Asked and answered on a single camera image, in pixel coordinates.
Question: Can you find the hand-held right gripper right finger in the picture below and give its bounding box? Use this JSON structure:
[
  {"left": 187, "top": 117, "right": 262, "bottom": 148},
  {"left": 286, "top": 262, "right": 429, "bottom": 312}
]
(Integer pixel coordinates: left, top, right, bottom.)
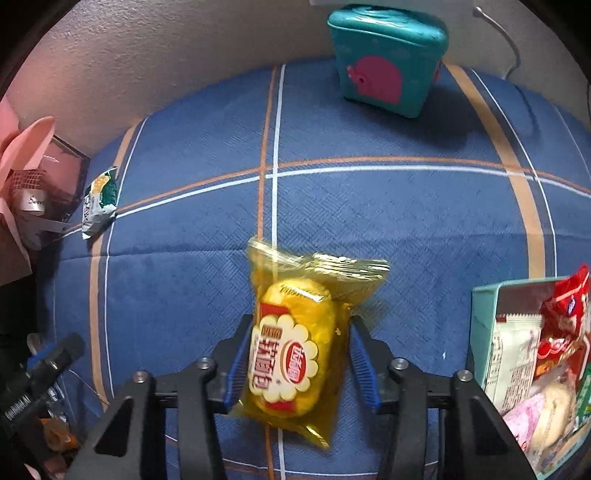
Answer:
[{"left": 348, "top": 315, "right": 536, "bottom": 480}]

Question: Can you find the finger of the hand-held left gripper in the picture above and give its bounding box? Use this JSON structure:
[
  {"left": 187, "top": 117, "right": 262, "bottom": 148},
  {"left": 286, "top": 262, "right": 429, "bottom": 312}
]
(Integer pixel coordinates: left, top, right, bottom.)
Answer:
[{"left": 28, "top": 333, "right": 86, "bottom": 384}]

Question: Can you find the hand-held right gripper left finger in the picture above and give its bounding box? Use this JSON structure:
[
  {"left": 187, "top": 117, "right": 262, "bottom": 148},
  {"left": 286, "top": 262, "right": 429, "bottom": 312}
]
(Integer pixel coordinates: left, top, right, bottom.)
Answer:
[{"left": 67, "top": 314, "right": 254, "bottom": 480}]

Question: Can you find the yellow bread packet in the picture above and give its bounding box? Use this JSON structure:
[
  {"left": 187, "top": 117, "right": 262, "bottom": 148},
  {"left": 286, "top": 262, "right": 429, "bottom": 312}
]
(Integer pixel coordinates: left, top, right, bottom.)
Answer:
[{"left": 228, "top": 236, "right": 391, "bottom": 450}]

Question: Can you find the teal cardboard box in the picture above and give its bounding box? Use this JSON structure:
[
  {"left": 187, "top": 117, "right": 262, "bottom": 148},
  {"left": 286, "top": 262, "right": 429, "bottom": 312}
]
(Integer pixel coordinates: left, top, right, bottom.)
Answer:
[{"left": 471, "top": 276, "right": 591, "bottom": 478}]

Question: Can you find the pink cake roll packet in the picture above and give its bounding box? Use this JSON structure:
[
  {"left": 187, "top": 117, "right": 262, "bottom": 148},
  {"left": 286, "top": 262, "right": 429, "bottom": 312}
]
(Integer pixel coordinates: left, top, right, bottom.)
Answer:
[{"left": 502, "top": 394, "right": 548, "bottom": 450}]

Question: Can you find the red patterned snack packet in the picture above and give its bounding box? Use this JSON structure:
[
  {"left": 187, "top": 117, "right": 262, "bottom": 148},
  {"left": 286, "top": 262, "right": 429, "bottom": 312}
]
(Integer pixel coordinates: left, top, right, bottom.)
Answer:
[{"left": 533, "top": 335, "right": 587, "bottom": 381}]

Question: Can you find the clear packet with round bun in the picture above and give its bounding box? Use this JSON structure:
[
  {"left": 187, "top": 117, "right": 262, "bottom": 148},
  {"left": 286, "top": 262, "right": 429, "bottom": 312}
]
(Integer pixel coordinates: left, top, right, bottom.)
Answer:
[{"left": 526, "top": 374, "right": 578, "bottom": 455}]

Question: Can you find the red snack packet with cartoon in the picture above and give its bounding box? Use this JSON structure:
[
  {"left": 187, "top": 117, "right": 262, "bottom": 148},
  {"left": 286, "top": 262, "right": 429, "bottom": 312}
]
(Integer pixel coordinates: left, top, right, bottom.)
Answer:
[{"left": 538, "top": 264, "right": 591, "bottom": 352}]

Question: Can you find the green and white snack packet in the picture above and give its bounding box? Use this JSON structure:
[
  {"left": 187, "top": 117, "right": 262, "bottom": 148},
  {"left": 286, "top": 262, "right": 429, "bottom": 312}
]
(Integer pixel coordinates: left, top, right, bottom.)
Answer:
[{"left": 82, "top": 166, "right": 120, "bottom": 240}]

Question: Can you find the blue plaid tablecloth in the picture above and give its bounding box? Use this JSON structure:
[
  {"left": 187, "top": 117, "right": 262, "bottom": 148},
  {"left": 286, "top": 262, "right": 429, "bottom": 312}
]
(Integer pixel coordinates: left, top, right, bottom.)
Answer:
[{"left": 34, "top": 58, "right": 591, "bottom": 480}]

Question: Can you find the transparent pink gift box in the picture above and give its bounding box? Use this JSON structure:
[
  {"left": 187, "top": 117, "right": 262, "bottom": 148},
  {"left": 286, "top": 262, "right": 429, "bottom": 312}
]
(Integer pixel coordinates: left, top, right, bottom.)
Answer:
[{"left": 28, "top": 135, "right": 90, "bottom": 222}]

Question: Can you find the pink flower bouquet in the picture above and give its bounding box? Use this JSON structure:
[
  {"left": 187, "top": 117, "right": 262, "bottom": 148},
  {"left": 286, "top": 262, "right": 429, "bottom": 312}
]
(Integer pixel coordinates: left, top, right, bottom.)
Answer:
[{"left": 0, "top": 99, "right": 68, "bottom": 278}]

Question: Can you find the teal box with pink elephant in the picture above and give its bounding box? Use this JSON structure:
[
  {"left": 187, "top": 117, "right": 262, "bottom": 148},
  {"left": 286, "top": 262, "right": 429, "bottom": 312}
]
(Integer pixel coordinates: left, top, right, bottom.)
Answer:
[{"left": 327, "top": 4, "right": 450, "bottom": 118}]

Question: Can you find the white cable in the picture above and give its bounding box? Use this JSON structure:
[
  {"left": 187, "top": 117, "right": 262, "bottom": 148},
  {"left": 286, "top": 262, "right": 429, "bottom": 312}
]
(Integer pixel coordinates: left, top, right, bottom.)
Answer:
[{"left": 473, "top": 6, "right": 522, "bottom": 80}]

